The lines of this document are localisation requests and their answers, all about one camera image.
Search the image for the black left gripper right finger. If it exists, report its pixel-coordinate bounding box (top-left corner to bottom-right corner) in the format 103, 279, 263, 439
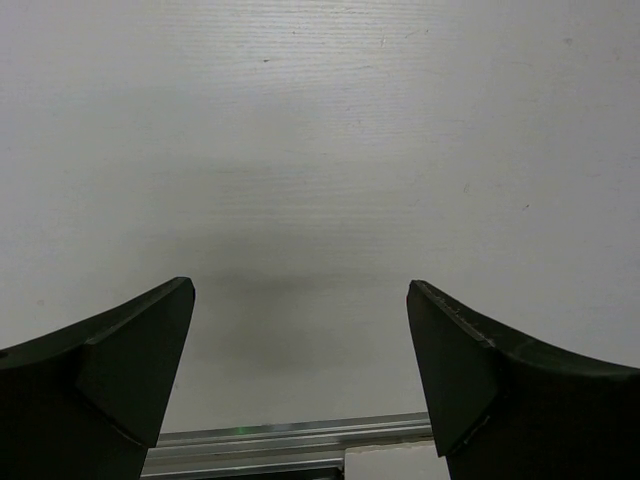
406, 280, 639, 479

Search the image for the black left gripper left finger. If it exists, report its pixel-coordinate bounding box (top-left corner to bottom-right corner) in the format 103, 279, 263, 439
1, 277, 196, 479

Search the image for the aluminium table edge rail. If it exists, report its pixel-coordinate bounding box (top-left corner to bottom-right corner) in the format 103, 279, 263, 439
141, 412, 432, 479

